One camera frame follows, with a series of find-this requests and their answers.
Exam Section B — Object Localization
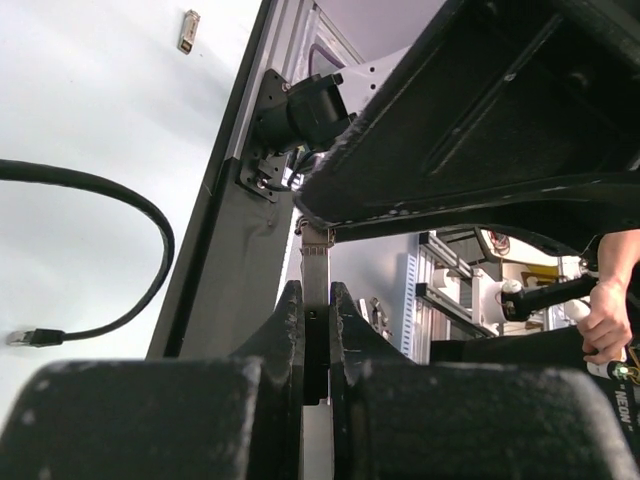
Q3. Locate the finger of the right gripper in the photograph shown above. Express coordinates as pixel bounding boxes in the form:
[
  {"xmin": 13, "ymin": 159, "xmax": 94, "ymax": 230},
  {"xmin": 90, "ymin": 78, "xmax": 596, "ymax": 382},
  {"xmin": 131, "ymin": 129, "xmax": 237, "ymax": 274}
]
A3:
[{"xmin": 294, "ymin": 1, "xmax": 639, "ymax": 235}]

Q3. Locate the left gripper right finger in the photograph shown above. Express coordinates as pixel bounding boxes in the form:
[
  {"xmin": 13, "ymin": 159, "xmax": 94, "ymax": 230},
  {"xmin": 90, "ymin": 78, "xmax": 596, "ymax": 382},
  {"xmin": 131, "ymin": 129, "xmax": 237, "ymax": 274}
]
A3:
[{"xmin": 329, "ymin": 282, "xmax": 639, "ymax": 479}]

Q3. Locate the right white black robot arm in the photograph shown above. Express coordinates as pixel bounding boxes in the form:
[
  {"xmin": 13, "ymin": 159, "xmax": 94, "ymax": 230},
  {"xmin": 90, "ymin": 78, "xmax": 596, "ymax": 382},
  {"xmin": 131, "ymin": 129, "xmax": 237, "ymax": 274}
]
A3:
[{"xmin": 252, "ymin": 1, "xmax": 639, "ymax": 237}]

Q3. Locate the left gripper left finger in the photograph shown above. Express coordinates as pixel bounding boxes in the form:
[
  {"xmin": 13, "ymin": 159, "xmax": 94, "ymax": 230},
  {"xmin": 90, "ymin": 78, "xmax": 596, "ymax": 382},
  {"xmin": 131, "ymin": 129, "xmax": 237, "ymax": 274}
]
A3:
[{"xmin": 1, "ymin": 281, "xmax": 305, "ymax": 479}]

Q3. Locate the silver transceiver plug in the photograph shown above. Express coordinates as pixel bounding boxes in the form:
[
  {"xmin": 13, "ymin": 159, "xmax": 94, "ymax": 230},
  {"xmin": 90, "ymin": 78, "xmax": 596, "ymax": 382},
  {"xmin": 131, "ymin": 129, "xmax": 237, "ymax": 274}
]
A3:
[{"xmin": 296, "ymin": 217, "xmax": 332, "ymax": 479}]

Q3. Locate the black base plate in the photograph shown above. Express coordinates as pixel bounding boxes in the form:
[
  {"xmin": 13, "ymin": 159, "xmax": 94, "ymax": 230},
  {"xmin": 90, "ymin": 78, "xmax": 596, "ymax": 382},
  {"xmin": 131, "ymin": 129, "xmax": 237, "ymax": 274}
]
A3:
[{"xmin": 147, "ymin": 1, "xmax": 306, "ymax": 359}]

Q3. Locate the operator bare hand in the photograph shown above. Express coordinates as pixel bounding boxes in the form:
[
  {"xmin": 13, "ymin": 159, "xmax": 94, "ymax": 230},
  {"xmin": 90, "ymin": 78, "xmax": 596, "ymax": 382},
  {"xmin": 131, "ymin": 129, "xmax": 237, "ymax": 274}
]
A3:
[{"xmin": 578, "ymin": 280, "xmax": 632, "ymax": 365}]

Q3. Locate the black ethernet cable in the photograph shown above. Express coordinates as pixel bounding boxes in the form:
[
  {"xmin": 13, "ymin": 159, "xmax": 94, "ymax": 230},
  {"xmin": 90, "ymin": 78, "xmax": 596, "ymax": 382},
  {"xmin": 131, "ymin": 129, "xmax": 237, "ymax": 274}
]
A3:
[{"xmin": 0, "ymin": 158, "xmax": 176, "ymax": 349}]

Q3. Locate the operator forearm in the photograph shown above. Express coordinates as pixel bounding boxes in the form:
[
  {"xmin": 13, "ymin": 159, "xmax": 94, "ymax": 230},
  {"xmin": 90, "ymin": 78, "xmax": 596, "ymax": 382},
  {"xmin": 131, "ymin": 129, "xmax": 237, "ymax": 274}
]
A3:
[{"xmin": 597, "ymin": 229, "xmax": 639, "ymax": 293}]

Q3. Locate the aluminium rail frame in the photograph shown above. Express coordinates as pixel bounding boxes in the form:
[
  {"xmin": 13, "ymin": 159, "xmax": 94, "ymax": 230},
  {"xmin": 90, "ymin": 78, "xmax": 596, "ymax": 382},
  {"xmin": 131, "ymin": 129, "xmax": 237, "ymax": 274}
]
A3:
[{"xmin": 224, "ymin": 1, "xmax": 364, "ymax": 158}]

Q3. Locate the silver transceiver module upright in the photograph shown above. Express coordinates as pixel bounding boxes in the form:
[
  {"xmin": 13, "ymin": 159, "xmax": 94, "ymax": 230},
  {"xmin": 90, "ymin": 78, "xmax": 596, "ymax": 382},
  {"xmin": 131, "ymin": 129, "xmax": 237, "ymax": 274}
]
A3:
[{"xmin": 177, "ymin": 10, "xmax": 201, "ymax": 55}]

